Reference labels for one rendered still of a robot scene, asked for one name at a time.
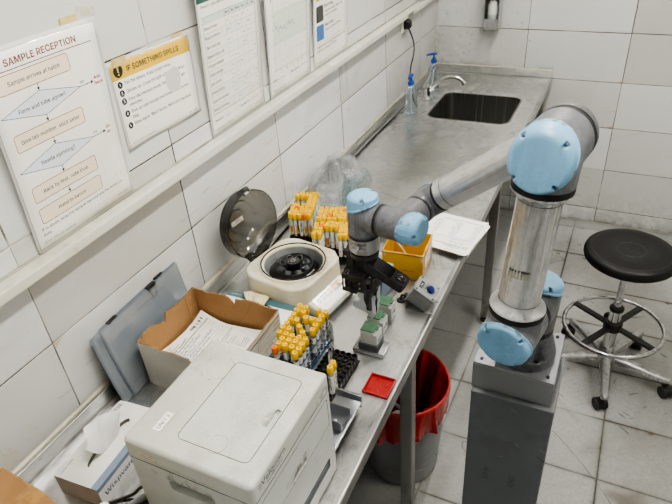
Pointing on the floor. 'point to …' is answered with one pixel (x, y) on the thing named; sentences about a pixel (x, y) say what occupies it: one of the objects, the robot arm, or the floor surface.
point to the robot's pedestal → (506, 446)
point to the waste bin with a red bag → (389, 446)
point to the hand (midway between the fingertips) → (375, 314)
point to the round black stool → (640, 261)
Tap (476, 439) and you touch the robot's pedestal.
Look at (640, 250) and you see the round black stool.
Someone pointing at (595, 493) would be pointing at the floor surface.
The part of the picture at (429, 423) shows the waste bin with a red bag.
